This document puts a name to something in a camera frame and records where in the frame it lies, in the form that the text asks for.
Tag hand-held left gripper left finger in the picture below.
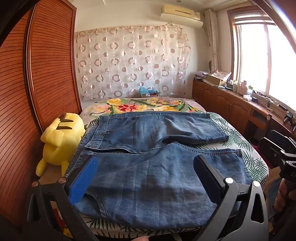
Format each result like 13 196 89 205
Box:
23 155 100 241

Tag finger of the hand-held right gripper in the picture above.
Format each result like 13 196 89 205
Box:
260 137 287 168

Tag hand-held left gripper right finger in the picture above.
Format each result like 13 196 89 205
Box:
192 154 270 241

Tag blue denim pants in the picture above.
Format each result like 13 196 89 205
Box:
66 111 253 229

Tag person's right hand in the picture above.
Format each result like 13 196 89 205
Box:
274 181 290 215

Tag blue denim cloth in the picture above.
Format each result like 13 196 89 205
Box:
268 178 281 209

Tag yellow plush toy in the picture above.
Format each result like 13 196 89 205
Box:
36 112 86 175

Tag wooden cabinet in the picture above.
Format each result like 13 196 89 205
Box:
192 79 296 144

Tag cardboard box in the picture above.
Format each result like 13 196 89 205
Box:
206 74 228 86

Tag floral blanket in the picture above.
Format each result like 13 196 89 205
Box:
80 97 205 116

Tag window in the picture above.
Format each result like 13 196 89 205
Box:
228 7 296 109

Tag teal plush toy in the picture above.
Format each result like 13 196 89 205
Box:
139 87 160 98

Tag wooden slatted wardrobe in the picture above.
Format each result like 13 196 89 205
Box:
0 0 82 227

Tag circle-patterned sheer curtain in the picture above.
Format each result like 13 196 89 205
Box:
75 23 192 100

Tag pale window curtain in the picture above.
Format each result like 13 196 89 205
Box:
205 9 219 72

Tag white air conditioner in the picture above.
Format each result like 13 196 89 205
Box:
161 3 204 28

